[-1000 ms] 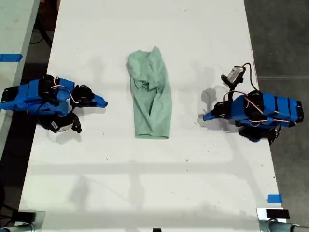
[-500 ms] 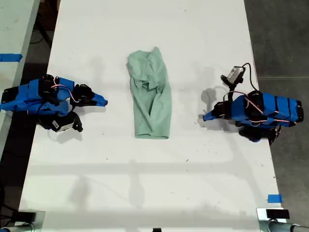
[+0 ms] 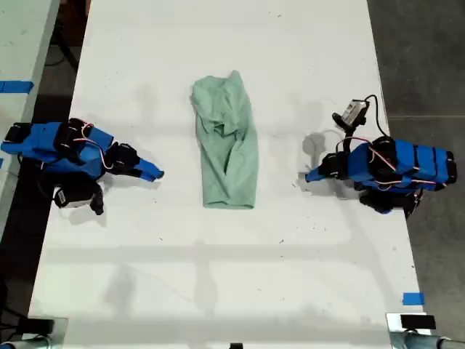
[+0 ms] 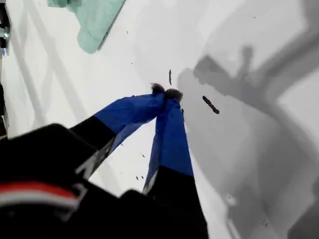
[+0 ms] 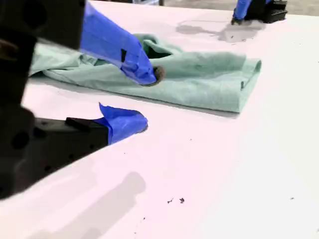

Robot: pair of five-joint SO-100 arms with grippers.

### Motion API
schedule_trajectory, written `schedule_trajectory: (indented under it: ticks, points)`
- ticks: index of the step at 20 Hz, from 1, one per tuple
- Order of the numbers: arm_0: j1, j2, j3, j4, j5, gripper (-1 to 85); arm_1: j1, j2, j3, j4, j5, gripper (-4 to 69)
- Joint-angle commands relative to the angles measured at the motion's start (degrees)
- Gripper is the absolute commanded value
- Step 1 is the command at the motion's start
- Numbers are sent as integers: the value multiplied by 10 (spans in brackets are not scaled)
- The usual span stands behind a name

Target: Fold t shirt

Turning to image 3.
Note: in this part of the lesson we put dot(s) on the black camera stalk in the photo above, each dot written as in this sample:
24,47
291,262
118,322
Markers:
348,136

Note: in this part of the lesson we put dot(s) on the white mounting plate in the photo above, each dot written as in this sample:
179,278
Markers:
393,321

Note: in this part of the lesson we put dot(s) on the white and black camera box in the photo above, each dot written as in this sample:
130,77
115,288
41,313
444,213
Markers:
74,198

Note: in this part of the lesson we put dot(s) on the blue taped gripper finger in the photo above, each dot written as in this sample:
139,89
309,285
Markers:
147,176
150,168
321,179
315,173

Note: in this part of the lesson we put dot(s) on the small black box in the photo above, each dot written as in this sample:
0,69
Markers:
417,321
40,325

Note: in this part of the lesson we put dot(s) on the white side table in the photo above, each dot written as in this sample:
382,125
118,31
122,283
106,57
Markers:
22,43

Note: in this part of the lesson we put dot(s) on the pale green T-shirt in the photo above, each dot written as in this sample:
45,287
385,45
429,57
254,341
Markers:
229,160

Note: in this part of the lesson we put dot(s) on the long blue tape strip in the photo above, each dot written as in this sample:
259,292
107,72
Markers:
16,87

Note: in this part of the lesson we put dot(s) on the grey metal pipe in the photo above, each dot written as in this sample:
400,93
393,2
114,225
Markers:
417,341
32,342

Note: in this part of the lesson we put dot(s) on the small blue tape square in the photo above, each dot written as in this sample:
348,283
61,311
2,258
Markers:
413,299

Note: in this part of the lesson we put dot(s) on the blue and black arm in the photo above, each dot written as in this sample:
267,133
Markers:
47,149
407,163

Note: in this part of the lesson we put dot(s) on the silver and black camera box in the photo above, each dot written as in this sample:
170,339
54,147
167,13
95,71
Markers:
353,112

